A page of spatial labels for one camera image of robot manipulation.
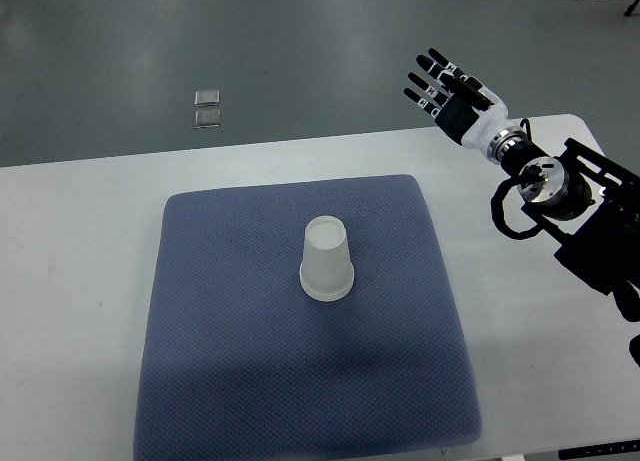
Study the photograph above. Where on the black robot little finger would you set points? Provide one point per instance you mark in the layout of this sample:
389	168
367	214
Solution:
430	101

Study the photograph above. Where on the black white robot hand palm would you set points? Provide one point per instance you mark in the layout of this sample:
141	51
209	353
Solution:
480	127

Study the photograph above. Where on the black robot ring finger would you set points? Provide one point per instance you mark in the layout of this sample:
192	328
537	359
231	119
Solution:
430	91

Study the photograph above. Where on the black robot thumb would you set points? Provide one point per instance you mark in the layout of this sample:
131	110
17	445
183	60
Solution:
468	93

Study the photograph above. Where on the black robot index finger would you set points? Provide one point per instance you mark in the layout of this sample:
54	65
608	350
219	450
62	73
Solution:
446	64

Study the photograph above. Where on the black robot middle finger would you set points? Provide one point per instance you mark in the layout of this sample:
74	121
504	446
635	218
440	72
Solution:
436	72

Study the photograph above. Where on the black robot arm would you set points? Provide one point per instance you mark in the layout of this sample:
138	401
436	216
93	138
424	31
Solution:
584	201

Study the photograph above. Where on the black tripod leg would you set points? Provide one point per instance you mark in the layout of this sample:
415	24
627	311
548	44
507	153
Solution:
631	8

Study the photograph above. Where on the white paper cup on mat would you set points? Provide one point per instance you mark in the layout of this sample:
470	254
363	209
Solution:
327	296

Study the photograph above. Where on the upper metal floor plate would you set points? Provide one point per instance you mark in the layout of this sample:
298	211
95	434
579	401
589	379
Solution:
207	97

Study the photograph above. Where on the blue textured fabric mat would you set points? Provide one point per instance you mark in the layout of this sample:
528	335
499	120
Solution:
240	364

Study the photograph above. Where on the black table control panel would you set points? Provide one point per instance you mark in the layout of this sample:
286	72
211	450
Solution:
624	447

